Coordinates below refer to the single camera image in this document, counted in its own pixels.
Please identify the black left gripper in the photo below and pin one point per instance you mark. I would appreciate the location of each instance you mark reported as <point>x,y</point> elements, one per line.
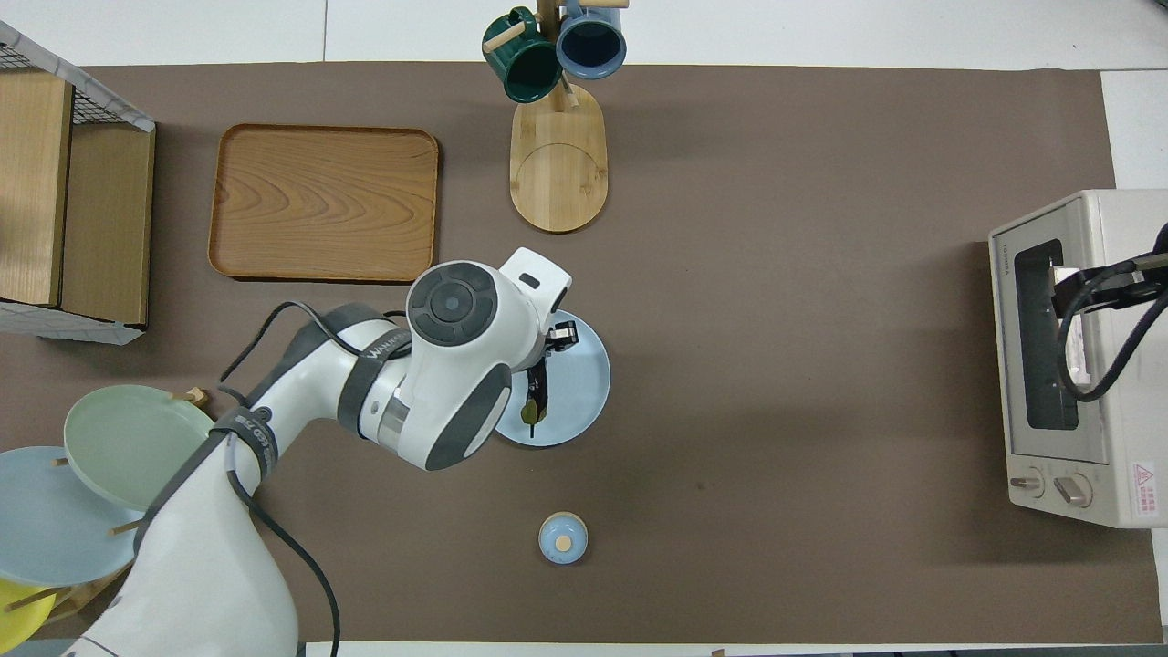
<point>538,358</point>

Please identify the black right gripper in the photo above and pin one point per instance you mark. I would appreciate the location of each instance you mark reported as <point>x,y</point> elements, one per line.
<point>1131,272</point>

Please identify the dark purple eggplant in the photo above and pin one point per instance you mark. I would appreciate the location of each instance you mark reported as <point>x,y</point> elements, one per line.
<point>534,406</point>

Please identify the glass oven door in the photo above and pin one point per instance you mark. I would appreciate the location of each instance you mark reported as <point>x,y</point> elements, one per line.
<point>1031,365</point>

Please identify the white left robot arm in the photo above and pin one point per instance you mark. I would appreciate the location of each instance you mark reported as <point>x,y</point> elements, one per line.
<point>420,365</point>

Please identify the white toaster oven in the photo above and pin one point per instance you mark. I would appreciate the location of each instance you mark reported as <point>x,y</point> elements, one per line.
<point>1077,493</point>

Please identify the wooden mug tree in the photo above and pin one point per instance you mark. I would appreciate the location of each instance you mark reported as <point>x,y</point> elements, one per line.
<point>558,173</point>

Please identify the brown table mat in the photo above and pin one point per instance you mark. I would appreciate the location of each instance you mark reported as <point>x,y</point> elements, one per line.
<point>776,319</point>

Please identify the dark green mug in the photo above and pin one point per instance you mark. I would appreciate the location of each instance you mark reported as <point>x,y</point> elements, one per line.
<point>520,64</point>

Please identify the wooden serving tray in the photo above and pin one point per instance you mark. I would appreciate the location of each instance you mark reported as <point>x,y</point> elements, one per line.
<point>324,203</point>

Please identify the blue mug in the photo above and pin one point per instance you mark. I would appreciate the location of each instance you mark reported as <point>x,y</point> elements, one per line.
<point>591,46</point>

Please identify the wooden plate rack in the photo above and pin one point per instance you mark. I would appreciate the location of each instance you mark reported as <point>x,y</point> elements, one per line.
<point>194,396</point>

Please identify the pale green plate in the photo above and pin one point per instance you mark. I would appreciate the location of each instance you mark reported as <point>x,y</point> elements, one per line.
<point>128,447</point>

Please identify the white checked fabric liner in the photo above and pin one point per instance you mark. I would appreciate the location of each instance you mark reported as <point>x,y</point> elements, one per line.
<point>64,321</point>

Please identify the light blue racked plate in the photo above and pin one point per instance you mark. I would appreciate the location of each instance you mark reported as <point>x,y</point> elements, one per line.
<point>55,520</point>

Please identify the yellow plate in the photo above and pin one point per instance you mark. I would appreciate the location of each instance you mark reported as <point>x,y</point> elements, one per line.
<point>18,616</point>

